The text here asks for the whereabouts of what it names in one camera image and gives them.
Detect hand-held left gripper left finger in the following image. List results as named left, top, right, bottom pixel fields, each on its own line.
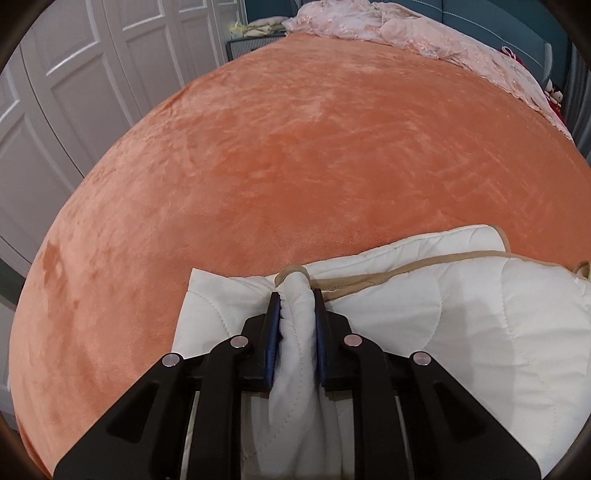
left=53, top=292, right=283, bottom=480

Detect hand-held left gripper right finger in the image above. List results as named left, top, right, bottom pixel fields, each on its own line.
left=313, top=288, right=542, bottom=480

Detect white quilted blanket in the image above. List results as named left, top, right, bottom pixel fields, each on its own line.
left=172, top=224, right=591, bottom=480

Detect orange plush blanket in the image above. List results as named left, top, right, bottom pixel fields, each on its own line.
left=8, top=32, right=587, bottom=480

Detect dark nightstand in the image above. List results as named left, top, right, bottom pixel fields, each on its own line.
left=226, top=34, right=285, bottom=64

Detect pile of pale cloths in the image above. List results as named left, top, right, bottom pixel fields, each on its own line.
left=229, top=16, right=290, bottom=40

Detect pink floral quilt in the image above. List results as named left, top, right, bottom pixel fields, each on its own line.
left=283, top=0, right=561, bottom=130

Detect white wardrobe doors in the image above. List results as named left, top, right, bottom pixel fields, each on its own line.
left=0, top=0, right=245, bottom=315

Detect blue upholstered headboard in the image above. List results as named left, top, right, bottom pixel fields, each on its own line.
left=392, top=0, right=555, bottom=77

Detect grey curtain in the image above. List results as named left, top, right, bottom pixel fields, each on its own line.
left=561, top=41, right=591, bottom=162

